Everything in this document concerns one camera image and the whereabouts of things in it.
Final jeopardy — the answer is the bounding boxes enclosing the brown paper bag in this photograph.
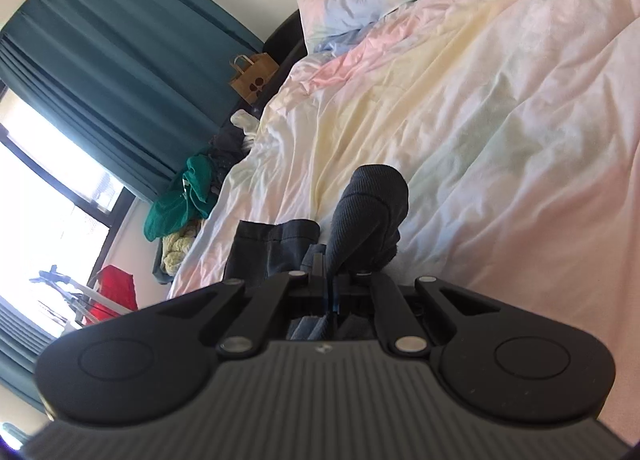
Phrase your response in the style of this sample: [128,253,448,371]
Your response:
[229,53,280,105]

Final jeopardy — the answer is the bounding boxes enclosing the red garment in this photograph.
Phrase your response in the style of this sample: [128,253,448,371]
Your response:
[94,264,139,325]

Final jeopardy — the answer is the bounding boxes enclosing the black armchair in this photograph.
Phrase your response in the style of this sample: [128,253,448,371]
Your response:
[262,10,309,67]

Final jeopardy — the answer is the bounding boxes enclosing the pastel duvet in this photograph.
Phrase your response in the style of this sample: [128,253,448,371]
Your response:
[165,0,640,441]

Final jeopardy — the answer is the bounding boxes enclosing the window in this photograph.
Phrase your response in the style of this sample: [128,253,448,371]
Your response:
[0,85,137,336]

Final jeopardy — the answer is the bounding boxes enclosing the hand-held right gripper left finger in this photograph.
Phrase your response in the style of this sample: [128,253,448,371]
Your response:
[145,246,332,356]

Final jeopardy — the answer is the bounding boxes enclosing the yellow knit garment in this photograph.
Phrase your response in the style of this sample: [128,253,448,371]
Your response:
[160,217,204,277]

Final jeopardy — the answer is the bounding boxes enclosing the garment steamer stand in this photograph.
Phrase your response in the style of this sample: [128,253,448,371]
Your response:
[29,265,126,329]

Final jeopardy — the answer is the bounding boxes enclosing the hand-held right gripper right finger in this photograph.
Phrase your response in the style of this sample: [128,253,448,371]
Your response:
[332,271,501,356]

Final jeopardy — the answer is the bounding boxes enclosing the green garment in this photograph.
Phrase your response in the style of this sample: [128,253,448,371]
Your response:
[144,155,219,242]

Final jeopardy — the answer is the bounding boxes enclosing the dark clothes pile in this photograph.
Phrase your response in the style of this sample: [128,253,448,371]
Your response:
[207,133,257,187]

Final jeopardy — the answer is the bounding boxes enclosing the dark laundry container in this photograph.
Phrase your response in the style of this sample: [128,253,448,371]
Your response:
[152,239,176,287]

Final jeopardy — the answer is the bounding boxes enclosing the teal curtain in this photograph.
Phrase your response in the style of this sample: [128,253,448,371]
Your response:
[0,303,57,415]
[0,0,266,207]

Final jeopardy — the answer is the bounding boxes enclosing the dark grey pants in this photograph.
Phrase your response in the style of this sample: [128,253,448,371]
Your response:
[222,219,322,288]

